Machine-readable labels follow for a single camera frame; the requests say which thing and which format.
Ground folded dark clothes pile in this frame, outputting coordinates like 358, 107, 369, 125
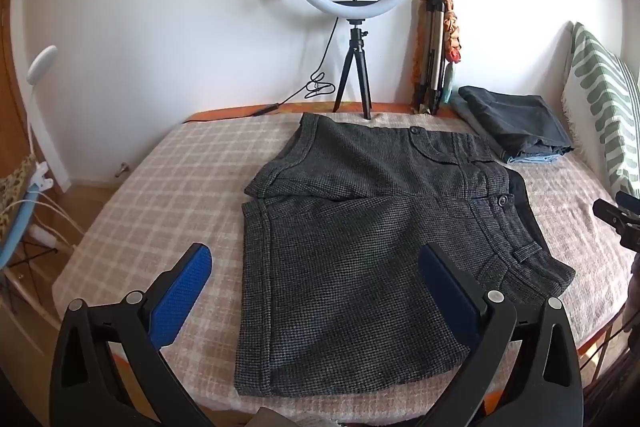
458, 85, 575, 164

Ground white power strip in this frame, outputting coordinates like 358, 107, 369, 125
27, 224, 57, 249

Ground beige plaid blanket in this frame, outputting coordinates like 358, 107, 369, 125
52, 109, 636, 427

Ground folded silver tripod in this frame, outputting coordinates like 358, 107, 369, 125
412, 0, 448, 115

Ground green striped pillow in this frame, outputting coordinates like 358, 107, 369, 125
560, 22, 640, 200

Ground black power cable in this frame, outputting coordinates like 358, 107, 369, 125
182, 19, 338, 124

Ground white plastic clip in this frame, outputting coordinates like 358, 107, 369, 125
29, 161, 54, 188

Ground grey tweed pants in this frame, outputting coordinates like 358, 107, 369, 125
234, 113, 577, 399

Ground black mini tripod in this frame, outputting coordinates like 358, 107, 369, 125
332, 19, 373, 120

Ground orange floral scarf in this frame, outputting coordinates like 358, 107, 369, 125
409, 0, 463, 105

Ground white desk lamp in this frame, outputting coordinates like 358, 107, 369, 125
25, 46, 58, 168

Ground leopard print cloth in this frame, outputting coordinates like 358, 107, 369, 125
0, 154, 38, 233

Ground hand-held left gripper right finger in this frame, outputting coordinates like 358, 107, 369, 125
415, 243, 585, 427

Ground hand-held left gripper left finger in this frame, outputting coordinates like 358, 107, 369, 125
49, 243, 216, 427

